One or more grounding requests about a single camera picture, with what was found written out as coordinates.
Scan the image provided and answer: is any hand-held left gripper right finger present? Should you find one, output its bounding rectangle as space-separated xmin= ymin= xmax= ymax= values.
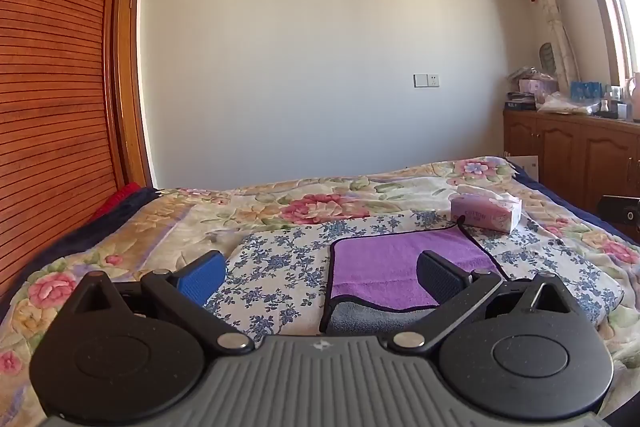
xmin=388 ymin=250 xmax=572 ymax=354

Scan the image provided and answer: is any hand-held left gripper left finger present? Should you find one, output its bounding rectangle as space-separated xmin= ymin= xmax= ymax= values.
xmin=70 ymin=249 xmax=254 ymax=354

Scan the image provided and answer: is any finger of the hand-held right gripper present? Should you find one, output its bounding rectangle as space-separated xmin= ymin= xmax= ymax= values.
xmin=599 ymin=195 xmax=640 ymax=234

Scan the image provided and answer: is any purple and grey towel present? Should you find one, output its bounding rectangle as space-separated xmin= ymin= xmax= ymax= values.
xmin=320 ymin=227 xmax=511 ymax=336

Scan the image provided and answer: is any blue floral white cloth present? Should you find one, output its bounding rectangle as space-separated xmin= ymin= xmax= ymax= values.
xmin=202 ymin=212 xmax=626 ymax=344

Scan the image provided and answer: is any pink tissue box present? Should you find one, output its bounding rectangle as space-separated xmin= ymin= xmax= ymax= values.
xmin=450 ymin=185 xmax=523 ymax=234

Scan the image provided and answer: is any wooden cabinet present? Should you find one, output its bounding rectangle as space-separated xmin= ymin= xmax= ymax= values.
xmin=502 ymin=104 xmax=640 ymax=239

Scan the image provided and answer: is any white board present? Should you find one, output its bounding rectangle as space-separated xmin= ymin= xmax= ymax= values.
xmin=504 ymin=152 xmax=540 ymax=182

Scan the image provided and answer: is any red cloth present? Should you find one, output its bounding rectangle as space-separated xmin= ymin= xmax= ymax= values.
xmin=92 ymin=182 xmax=144 ymax=221

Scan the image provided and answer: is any clear plastic bag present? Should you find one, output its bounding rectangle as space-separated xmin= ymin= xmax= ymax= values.
xmin=536 ymin=92 xmax=597 ymax=114

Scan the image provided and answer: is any blue box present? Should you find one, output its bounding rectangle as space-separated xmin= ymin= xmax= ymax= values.
xmin=570 ymin=81 xmax=604 ymax=106

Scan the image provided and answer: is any floral bed blanket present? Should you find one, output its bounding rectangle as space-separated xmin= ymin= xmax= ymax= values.
xmin=0 ymin=157 xmax=640 ymax=414

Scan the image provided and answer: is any black flat box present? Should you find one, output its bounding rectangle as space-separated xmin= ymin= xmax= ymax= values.
xmin=505 ymin=92 xmax=539 ymax=110

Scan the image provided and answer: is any grey hand fan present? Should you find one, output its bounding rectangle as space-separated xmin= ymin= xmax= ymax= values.
xmin=539 ymin=42 xmax=557 ymax=80

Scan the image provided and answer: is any wooden door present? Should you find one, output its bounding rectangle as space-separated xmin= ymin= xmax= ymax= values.
xmin=106 ymin=0 xmax=154 ymax=190

